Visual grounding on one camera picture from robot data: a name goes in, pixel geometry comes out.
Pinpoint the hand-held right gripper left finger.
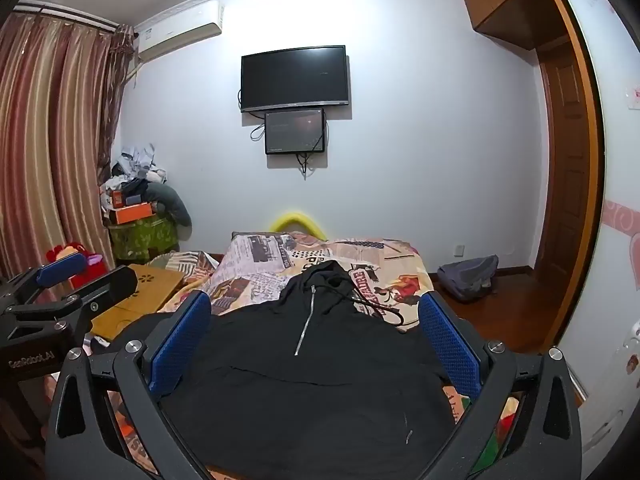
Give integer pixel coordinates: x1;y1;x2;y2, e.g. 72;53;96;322
45;290;213;480

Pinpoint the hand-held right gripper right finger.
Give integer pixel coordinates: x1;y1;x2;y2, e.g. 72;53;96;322
417;290;583;480

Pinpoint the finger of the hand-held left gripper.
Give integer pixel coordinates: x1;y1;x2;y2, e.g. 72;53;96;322
0;265;139;347
0;252;89;311

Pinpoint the black zip hoodie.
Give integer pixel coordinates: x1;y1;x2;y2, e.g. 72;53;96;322
160;260;481;480

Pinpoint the pile of clothes and papers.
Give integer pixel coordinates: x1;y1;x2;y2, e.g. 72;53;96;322
100;142;171;211

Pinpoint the red plush toy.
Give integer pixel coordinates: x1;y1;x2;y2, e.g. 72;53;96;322
46;242;107;287

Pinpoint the bamboo lap desk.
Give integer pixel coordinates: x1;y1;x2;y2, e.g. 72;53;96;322
90;263;184;341

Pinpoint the green cloth covered cabinet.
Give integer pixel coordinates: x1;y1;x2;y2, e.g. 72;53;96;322
107;216;180;264

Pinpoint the long orange box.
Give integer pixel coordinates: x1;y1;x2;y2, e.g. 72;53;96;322
111;202;156;225

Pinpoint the grey backpack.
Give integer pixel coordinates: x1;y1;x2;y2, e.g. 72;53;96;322
437;255;500;304

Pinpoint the grey plush pillow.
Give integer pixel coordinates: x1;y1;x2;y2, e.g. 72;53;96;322
145;182;194;227

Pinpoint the bed with newspaper-print cover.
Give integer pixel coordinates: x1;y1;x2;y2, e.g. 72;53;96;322
42;230;526;480

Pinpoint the striped red curtain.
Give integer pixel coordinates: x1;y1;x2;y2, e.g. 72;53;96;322
0;5;139;281

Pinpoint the yellow curved pillow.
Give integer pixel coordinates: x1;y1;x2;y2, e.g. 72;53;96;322
269;212;329;239

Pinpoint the wooden door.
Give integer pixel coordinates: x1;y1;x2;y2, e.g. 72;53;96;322
537;44;587;281

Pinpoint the white air conditioner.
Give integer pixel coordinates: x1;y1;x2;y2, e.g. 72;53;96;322
136;2;224;61

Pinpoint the pink wall sticker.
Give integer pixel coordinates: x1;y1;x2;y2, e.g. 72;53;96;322
602;200;640;281

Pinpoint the small black wall monitor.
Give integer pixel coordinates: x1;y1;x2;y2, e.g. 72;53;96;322
264;108;326;156

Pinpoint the wooden door frame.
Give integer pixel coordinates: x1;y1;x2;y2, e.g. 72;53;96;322
542;0;607;356

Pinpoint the large black wall television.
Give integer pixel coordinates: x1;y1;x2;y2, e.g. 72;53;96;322
240;45;350;113

